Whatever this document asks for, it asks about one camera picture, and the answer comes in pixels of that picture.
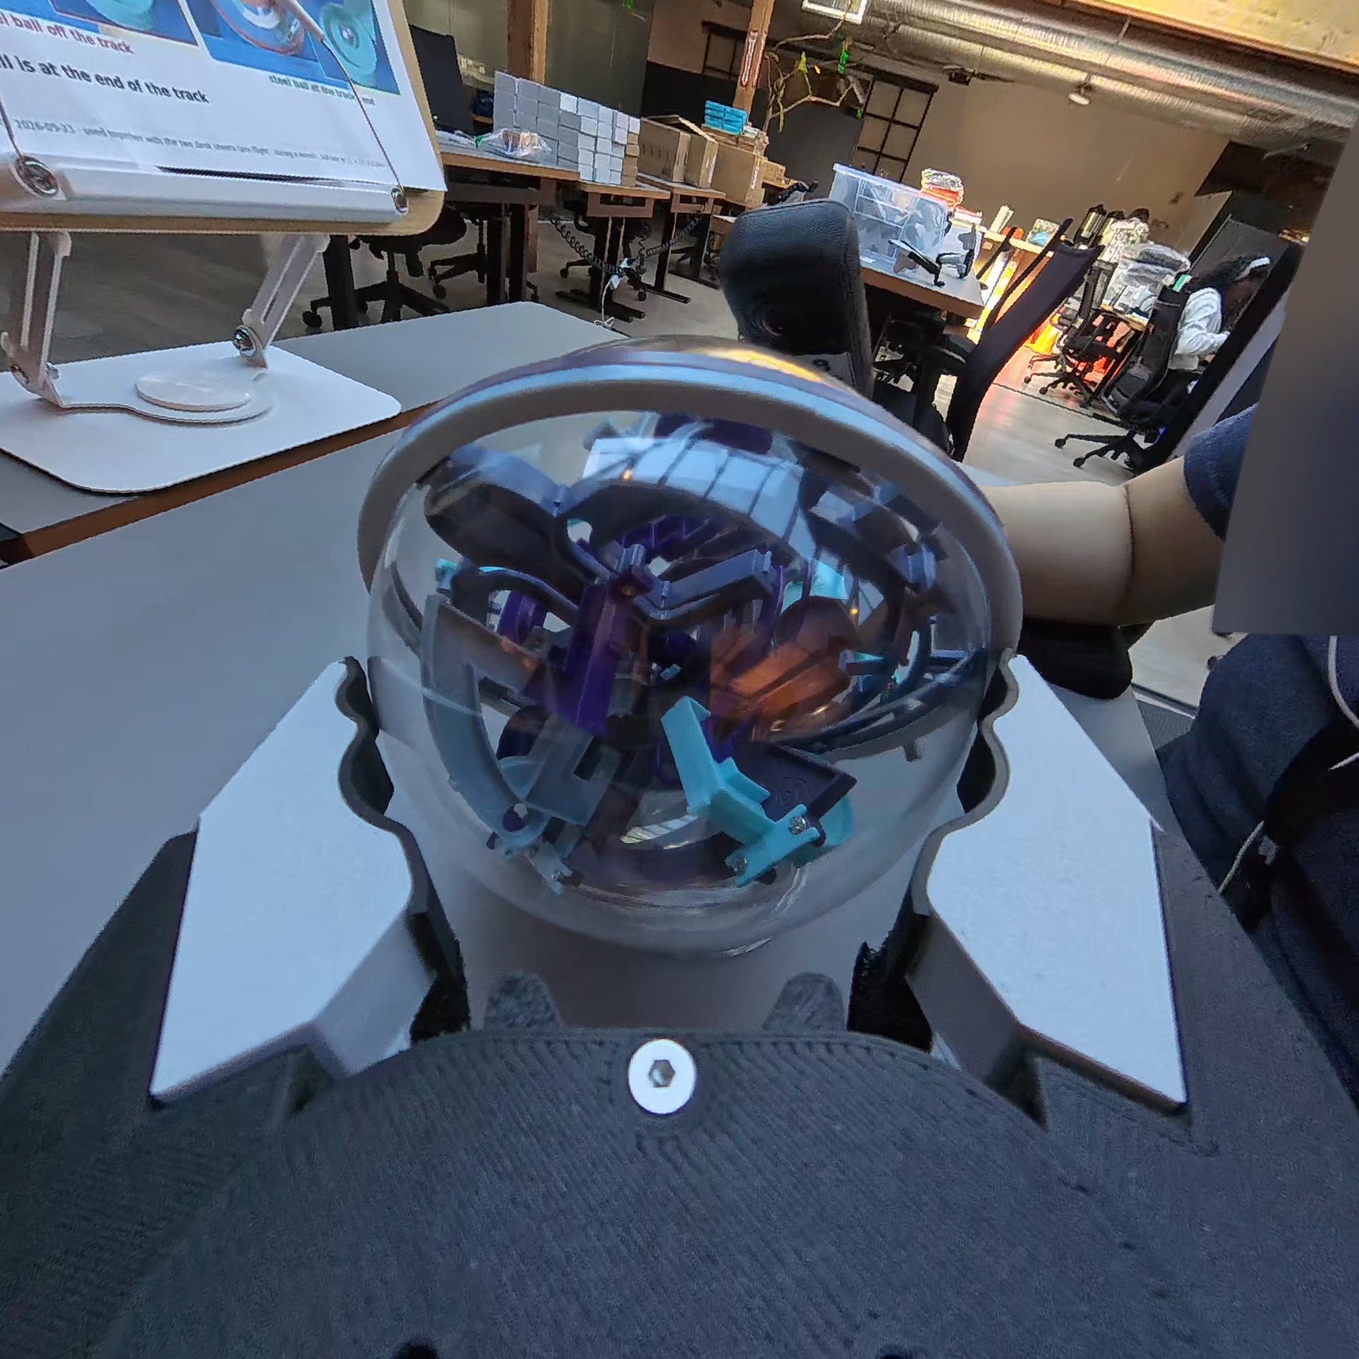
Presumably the black quilted wrist rest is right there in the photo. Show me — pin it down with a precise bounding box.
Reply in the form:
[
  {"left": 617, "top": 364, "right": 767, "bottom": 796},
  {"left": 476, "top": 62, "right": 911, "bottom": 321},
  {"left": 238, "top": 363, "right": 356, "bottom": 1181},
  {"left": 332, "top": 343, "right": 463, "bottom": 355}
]
[{"left": 1013, "top": 617, "right": 1150, "bottom": 701}]

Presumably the black coiled cable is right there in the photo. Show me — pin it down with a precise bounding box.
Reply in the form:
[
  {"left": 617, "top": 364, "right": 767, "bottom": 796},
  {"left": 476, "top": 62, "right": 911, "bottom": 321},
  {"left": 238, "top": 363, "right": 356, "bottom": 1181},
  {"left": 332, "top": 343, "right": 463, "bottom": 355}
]
[{"left": 550, "top": 211, "right": 681, "bottom": 287}]

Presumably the stack of white boxes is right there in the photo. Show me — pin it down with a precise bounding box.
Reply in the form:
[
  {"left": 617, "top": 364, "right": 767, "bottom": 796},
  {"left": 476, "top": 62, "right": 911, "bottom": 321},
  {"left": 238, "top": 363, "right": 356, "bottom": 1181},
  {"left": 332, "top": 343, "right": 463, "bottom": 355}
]
[{"left": 492, "top": 73, "right": 641, "bottom": 185}]

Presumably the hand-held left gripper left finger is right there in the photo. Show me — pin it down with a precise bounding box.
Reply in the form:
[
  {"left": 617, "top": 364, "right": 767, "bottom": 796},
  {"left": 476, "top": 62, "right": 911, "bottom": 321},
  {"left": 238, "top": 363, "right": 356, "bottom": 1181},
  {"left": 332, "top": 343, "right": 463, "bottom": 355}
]
[{"left": 149, "top": 657, "right": 474, "bottom": 1105}]

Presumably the clear plastic bin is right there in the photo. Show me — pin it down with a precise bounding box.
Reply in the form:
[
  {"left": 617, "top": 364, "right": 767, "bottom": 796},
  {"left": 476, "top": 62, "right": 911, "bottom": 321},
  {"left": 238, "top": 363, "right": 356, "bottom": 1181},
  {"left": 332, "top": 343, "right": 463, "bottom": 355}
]
[{"left": 830, "top": 162, "right": 953, "bottom": 264}]

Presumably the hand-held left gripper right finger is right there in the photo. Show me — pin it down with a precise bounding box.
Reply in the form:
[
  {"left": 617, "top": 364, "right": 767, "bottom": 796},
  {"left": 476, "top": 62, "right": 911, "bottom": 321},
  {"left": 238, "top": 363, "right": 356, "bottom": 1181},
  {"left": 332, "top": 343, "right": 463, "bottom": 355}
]
[{"left": 850, "top": 651, "right": 1188, "bottom": 1110}]

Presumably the clear plastic maze ball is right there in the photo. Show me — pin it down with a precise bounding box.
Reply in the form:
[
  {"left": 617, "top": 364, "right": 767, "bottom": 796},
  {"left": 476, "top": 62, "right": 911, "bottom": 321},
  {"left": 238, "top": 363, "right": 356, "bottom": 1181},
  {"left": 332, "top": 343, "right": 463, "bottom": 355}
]
[{"left": 356, "top": 334, "right": 1026, "bottom": 958}]

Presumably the person's dark blue clothing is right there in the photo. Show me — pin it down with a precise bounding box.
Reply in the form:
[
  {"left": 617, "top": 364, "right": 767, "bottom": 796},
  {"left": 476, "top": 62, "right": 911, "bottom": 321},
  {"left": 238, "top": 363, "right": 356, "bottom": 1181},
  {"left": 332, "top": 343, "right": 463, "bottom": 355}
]
[{"left": 1157, "top": 631, "right": 1359, "bottom": 1075}]

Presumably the silver ventilation duct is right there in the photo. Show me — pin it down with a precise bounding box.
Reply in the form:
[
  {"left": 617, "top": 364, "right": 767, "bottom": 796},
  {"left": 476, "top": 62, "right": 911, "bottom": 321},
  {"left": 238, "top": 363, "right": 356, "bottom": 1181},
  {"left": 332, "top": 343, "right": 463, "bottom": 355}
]
[{"left": 866, "top": 0, "right": 1359, "bottom": 138}]

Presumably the person's right forearm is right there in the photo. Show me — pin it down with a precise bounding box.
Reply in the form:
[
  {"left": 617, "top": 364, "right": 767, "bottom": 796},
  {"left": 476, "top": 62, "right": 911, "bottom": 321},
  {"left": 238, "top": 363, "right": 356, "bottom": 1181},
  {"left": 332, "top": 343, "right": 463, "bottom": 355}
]
[{"left": 982, "top": 408, "right": 1259, "bottom": 628}]

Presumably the cardboard box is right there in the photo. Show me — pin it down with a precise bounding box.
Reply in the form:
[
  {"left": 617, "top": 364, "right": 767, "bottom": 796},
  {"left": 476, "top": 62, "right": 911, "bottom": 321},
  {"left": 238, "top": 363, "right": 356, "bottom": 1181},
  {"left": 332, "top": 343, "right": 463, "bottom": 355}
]
[
  {"left": 712, "top": 138, "right": 788, "bottom": 209},
  {"left": 638, "top": 118, "right": 720, "bottom": 188}
]

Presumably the black mesh office chair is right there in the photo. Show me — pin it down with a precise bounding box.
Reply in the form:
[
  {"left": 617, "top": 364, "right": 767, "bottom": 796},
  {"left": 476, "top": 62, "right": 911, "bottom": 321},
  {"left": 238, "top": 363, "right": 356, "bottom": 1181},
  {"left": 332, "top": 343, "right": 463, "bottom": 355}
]
[{"left": 945, "top": 238, "right": 1108, "bottom": 460}]

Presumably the white thin cable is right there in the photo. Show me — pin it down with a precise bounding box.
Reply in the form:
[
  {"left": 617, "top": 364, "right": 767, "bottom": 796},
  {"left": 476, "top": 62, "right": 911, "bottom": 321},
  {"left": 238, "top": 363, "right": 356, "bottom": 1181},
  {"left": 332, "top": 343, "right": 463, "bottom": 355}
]
[{"left": 1218, "top": 635, "right": 1359, "bottom": 895}]

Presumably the black computer monitor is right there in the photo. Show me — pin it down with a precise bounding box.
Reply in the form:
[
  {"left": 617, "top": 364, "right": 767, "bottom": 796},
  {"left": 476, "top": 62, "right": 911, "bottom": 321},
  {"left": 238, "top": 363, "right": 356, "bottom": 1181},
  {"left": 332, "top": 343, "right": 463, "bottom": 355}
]
[{"left": 408, "top": 26, "right": 476, "bottom": 136}]

